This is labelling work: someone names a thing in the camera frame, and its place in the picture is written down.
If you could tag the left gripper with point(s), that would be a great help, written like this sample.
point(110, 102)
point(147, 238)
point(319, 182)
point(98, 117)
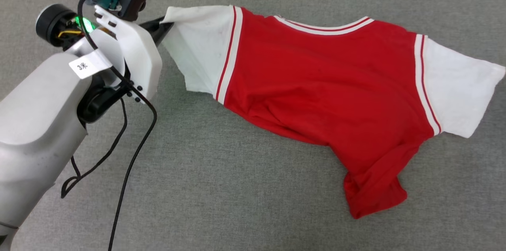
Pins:
point(53, 23)

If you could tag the red and white t-shirt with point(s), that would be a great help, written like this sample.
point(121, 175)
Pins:
point(316, 85)

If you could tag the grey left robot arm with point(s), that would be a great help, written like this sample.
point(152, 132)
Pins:
point(35, 124)

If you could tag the white left camera bracket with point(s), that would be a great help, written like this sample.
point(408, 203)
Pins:
point(138, 53)

